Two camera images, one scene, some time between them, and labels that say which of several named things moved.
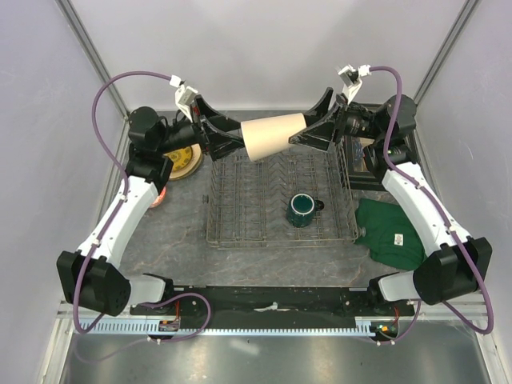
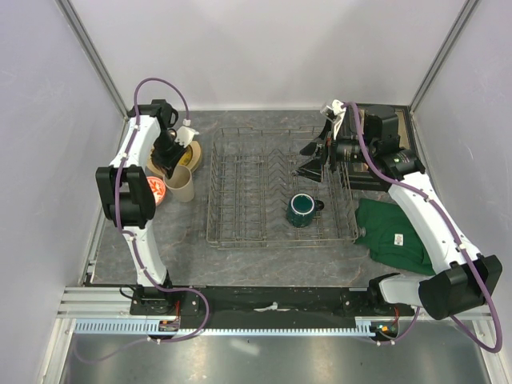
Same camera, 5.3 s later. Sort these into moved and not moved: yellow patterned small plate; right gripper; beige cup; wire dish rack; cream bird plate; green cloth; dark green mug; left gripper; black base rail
Moved: right gripper; left gripper; beige cup
Not moved: green cloth; yellow patterned small plate; wire dish rack; cream bird plate; black base rail; dark green mug
